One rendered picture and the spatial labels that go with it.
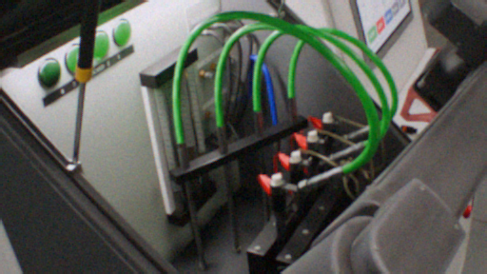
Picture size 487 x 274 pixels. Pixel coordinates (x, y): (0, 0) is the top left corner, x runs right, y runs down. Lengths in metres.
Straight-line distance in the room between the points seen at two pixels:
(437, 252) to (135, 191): 0.91
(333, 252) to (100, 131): 0.80
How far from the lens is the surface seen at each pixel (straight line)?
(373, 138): 0.88
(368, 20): 1.44
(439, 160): 0.38
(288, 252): 1.07
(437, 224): 0.28
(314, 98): 1.27
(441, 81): 0.71
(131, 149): 1.10
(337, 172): 0.94
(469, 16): 0.62
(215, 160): 1.13
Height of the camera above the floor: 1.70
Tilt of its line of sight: 30 degrees down
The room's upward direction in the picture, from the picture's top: 6 degrees counter-clockwise
